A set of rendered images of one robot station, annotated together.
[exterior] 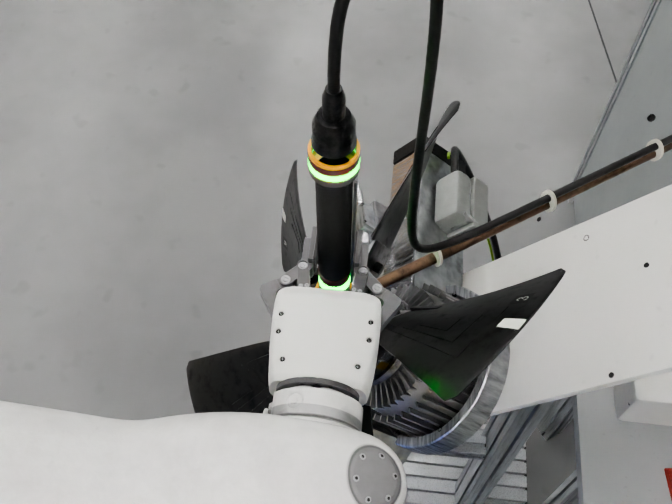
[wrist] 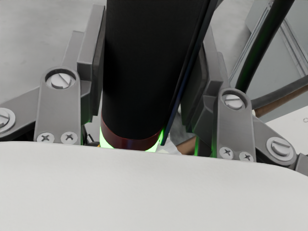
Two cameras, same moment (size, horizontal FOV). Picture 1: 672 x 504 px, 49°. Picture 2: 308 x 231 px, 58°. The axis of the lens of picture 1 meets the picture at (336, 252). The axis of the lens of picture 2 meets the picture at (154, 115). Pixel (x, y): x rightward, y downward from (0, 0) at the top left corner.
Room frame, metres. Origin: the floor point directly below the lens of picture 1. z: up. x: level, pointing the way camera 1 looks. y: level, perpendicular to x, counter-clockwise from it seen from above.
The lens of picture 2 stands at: (0.30, 0.02, 1.60)
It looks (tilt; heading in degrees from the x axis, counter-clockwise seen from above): 49 degrees down; 342
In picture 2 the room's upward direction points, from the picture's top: 15 degrees clockwise
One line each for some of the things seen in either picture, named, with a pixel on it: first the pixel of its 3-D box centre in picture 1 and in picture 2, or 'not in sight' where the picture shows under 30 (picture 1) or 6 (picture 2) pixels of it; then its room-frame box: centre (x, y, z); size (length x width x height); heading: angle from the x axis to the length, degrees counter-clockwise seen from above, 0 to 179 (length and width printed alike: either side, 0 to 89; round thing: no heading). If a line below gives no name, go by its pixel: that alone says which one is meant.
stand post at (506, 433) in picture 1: (496, 447); not in sight; (0.49, -0.35, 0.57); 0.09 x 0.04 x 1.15; 174
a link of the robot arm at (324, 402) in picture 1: (312, 414); not in sight; (0.22, 0.02, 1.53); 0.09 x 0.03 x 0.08; 84
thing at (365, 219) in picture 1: (362, 221); not in sight; (0.74, -0.05, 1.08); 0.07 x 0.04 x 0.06; 4
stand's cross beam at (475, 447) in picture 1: (442, 443); not in sight; (0.50, -0.23, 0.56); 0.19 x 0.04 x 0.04; 84
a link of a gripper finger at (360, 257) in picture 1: (368, 266); (228, 101); (0.37, -0.03, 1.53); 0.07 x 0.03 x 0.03; 174
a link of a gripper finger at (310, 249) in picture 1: (300, 260); (57, 79); (0.38, 0.04, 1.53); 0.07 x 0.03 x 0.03; 174
